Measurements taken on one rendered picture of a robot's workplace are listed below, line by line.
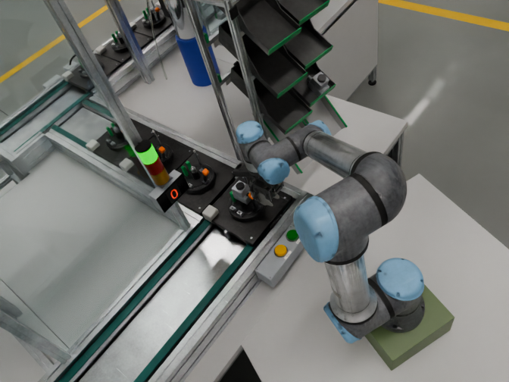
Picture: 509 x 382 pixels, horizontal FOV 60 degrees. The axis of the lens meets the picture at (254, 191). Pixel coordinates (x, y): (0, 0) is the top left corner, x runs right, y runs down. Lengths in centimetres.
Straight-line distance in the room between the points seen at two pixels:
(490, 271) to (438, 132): 171
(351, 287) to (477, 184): 201
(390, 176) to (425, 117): 244
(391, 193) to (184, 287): 94
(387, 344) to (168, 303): 72
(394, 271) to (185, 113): 142
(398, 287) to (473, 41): 300
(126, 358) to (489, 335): 111
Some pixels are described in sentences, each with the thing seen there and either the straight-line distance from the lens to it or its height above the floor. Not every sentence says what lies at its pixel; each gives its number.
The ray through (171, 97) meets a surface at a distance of 241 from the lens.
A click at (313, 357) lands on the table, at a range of 147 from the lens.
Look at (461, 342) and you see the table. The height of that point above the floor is 86.
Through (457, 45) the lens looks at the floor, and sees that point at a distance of 392.
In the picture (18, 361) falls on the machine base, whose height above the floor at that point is 86.
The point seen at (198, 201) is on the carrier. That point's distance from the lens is 171.
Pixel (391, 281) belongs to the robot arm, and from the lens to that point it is 119.
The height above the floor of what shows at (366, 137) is 86.
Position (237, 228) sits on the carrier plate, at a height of 97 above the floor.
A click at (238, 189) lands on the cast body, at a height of 109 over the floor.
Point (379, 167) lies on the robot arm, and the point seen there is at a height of 159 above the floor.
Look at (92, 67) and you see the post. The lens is 118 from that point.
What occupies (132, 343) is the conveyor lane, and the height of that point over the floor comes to 92.
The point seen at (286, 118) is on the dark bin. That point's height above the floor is 121.
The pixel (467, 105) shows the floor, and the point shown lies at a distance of 340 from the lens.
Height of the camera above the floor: 225
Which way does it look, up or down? 50 degrees down
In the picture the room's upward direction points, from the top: 18 degrees counter-clockwise
